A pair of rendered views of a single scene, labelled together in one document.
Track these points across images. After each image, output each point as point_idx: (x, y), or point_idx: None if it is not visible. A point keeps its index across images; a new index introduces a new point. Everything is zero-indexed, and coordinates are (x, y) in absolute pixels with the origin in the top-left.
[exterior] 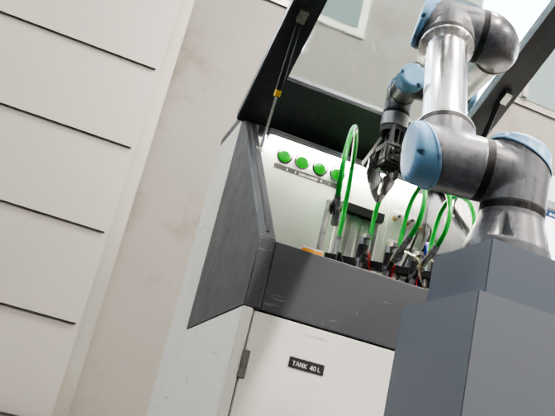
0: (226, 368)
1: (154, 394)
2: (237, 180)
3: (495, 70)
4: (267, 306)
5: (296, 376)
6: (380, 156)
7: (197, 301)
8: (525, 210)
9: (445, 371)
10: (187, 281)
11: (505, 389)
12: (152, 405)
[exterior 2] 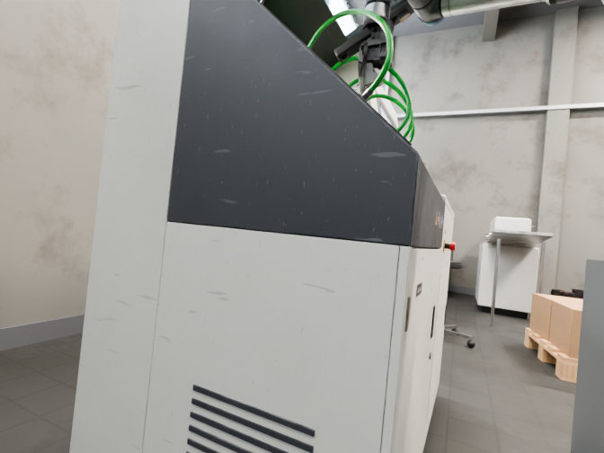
0: (398, 327)
1: (96, 279)
2: (241, 43)
3: (564, 0)
4: (415, 240)
5: (416, 303)
6: (379, 52)
7: (189, 191)
8: None
9: None
10: (124, 152)
11: None
12: (102, 294)
